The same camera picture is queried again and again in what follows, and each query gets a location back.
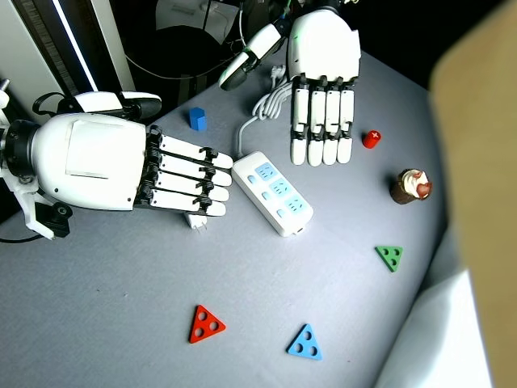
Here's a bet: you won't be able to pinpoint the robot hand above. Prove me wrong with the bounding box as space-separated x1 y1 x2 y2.
31 91 235 218
217 8 362 167

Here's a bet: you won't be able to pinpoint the white power plug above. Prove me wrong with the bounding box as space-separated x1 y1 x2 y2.
183 210 210 234

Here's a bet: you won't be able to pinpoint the white power strip blue sockets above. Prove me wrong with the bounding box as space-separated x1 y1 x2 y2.
230 150 315 238

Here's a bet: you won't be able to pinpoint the red cylinder with white cross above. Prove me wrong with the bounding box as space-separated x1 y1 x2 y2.
361 129 383 150

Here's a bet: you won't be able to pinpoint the blue block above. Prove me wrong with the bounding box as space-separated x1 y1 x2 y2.
187 107 208 132

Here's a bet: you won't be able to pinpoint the white cabinet with light strip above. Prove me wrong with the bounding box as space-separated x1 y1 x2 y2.
0 0 138 122

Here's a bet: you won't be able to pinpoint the black round chair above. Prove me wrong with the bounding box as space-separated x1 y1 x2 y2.
132 23 243 110

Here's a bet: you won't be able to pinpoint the white background box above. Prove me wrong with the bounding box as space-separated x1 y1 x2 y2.
155 0 243 41

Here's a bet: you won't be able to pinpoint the brown toy cupcake with cream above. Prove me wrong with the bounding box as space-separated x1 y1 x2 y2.
389 167 434 206

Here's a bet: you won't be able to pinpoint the red triangle with three holes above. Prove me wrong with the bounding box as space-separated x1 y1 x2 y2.
188 304 227 344

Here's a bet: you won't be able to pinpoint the beige blurred panel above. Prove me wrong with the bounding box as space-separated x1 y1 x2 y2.
427 0 517 388

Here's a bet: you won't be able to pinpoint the grey table cloth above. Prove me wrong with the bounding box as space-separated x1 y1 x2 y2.
0 48 452 388

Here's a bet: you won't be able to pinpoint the green triangle with three holes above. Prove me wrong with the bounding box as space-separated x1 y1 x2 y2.
374 245 404 273

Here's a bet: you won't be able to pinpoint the blue triangle with three holes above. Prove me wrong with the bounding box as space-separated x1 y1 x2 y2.
286 323 323 361

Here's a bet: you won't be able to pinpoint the white sheet beside table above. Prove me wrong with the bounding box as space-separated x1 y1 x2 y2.
373 226 496 388

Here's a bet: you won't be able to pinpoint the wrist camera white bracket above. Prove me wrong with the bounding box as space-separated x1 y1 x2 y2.
6 175 74 242

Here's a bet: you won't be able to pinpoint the white power strip cable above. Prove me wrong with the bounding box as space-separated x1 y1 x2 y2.
235 64 300 159

